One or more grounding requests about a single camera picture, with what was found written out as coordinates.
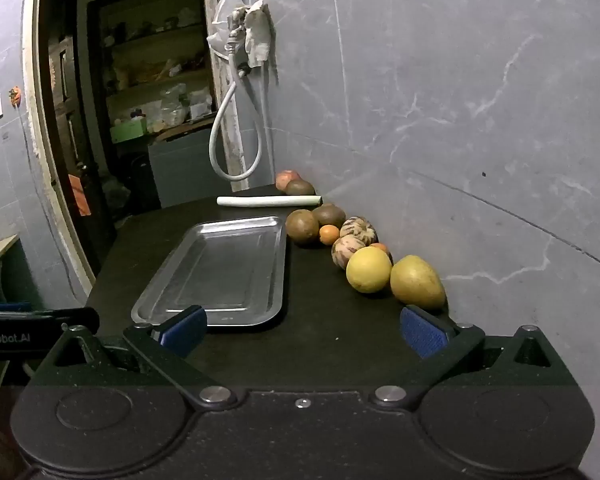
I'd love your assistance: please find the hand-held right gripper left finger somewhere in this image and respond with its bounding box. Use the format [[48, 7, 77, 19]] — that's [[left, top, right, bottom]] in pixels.
[[34, 305, 238, 409]]

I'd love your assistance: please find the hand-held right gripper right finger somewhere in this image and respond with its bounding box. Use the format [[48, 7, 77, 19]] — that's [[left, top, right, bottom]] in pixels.
[[369, 306, 578, 408]]

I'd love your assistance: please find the metal tray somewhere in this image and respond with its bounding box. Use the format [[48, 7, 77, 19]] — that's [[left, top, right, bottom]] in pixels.
[[131, 216, 287, 327]]

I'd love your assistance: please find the yellow round citrus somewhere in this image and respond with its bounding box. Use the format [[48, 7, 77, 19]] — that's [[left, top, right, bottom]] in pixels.
[[346, 246, 393, 294]]

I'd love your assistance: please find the brown round fruit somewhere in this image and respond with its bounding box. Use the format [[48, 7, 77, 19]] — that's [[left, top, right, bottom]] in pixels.
[[312, 203, 347, 228], [285, 209, 320, 246]]

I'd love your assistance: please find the white plastic tube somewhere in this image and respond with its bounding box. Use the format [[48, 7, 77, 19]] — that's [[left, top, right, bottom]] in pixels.
[[216, 195, 323, 208]]

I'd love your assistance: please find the blue-grey cabinet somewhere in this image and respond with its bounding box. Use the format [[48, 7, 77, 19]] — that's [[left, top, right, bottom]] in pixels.
[[147, 127, 231, 208]]

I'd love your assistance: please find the reddish round fruit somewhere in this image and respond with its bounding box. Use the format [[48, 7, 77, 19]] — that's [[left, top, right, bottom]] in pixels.
[[275, 170, 302, 192]]

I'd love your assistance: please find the green box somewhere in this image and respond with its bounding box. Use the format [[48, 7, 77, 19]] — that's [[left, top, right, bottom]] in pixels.
[[110, 117, 148, 143]]

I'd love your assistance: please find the dark wooden door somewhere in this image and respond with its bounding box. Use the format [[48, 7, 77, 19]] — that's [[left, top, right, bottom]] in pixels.
[[47, 0, 117, 266]]

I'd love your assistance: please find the cluttered storage shelf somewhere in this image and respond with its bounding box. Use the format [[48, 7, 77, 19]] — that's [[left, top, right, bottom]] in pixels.
[[87, 0, 218, 171]]

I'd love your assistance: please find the white plastic bag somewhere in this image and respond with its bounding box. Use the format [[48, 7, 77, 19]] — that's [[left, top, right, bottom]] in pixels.
[[206, 0, 246, 59]]

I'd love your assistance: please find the white rag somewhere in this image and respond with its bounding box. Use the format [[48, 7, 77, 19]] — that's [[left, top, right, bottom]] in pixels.
[[243, 0, 277, 68]]

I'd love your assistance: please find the white door frame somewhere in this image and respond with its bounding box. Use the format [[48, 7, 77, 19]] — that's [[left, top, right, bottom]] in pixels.
[[21, 0, 97, 291]]

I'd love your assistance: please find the grey flexible hose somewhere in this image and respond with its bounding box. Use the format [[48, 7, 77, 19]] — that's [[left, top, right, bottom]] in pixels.
[[208, 62, 277, 182]]

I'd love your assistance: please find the wall faucet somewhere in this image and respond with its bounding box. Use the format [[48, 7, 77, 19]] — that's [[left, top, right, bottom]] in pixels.
[[227, 7, 253, 78]]

